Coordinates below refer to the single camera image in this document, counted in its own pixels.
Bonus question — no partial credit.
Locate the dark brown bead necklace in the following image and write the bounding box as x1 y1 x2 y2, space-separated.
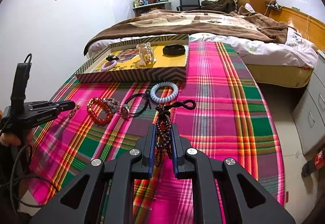
152 99 197 168

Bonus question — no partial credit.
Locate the red bead bracelet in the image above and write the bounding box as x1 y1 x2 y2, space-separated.
86 97 115 127

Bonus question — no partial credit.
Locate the silver crystal bracelet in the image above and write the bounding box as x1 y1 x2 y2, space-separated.
102 98 121 113

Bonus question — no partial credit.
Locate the black cord pendant necklace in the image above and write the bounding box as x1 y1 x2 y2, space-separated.
119 90 152 119

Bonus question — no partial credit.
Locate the black hair clip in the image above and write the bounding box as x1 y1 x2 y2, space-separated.
106 54 119 61

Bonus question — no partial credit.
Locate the light blue spiral hair tie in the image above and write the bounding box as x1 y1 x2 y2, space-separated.
150 81 180 105

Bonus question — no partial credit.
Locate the black smart wristband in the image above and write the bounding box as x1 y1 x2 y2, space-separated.
162 44 186 56

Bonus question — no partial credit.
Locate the left hand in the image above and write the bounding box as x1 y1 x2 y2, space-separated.
0 130 34 146

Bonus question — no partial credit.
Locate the colourful plaid tablecloth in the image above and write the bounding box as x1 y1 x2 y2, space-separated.
28 42 285 223

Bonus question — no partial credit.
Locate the clear amber hair claw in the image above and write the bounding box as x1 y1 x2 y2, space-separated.
136 42 156 66

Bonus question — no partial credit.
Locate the patterned cardboard tray box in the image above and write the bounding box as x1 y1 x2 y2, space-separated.
74 34 189 83

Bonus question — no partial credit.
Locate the cluttered desk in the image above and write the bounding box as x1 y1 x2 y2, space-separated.
133 1 172 17

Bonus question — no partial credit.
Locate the cola bottle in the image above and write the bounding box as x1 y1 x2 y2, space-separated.
301 150 324 177

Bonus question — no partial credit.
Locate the grey drawer cabinet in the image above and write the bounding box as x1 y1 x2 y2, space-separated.
292 50 325 155

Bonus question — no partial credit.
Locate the brown fleece blanket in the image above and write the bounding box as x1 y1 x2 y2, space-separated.
84 6 288 55

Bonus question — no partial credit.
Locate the white floral bed sheet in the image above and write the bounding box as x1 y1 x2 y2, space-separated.
86 25 318 69

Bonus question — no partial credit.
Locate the black office chair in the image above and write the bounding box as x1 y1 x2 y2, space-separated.
176 0 202 11

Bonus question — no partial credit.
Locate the wooden headboard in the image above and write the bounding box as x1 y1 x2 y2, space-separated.
269 6 325 52

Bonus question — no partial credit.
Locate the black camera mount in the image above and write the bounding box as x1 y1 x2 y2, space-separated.
11 53 32 114

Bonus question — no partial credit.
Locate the purple spiral hair tie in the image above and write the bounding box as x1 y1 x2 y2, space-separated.
100 59 119 72

